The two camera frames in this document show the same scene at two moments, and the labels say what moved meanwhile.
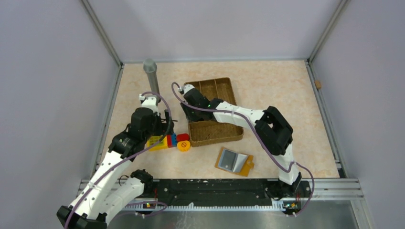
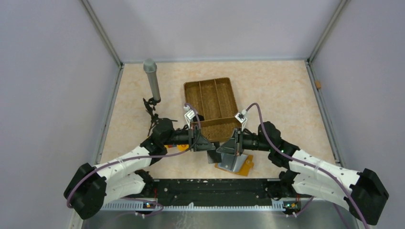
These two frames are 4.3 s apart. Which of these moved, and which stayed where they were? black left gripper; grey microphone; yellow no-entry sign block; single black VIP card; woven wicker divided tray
Moved: black left gripper
Stayed: single black VIP card; yellow no-entry sign block; grey microphone; woven wicker divided tray
